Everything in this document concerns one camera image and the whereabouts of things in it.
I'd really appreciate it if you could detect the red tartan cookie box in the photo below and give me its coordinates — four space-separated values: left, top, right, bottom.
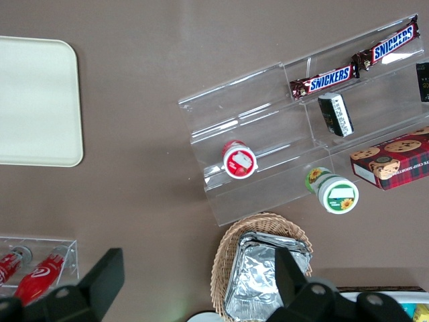
349 125 429 192

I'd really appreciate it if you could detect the teal snack pack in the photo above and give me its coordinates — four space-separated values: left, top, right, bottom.
400 303 418 319

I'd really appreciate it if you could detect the Snickers chocolate bar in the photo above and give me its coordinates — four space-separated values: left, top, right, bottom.
289 64 361 101
351 19 422 72

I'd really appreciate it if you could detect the clear acrylic bottle rack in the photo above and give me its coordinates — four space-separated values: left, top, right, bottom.
0 235 80 299

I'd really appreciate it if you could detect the yellow snack pack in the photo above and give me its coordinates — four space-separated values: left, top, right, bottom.
413 303 429 322

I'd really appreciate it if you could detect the oval light wicker basket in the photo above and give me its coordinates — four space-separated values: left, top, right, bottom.
210 211 314 322

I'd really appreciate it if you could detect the white rectangular snack tray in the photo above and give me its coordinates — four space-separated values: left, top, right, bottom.
337 290 429 322

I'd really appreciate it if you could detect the cream plastic serving tray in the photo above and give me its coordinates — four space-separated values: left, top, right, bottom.
0 35 84 168

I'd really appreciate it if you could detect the small black box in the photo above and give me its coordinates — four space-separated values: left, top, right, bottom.
317 93 355 138
415 61 429 103

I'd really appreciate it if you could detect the red cola bottle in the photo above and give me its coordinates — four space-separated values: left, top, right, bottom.
13 246 72 305
0 246 34 286

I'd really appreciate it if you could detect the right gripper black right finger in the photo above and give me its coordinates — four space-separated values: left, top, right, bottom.
265 247 414 322

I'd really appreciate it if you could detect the dark brown board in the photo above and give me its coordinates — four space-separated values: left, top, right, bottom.
334 285 425 294

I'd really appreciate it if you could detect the clear acrylic step shelf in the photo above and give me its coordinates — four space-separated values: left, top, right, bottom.
178 13 429 227

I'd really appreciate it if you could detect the aluminium foil tray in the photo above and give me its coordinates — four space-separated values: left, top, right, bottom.
223 231 314 322

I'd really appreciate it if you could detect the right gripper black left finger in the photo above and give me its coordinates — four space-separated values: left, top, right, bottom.
0 247 126 322

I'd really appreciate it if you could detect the green sunflower lid cup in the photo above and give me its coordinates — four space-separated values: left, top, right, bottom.
304 166 361 215

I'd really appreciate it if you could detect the red strawberry lid cup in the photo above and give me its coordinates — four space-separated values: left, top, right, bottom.
222 139 259 180

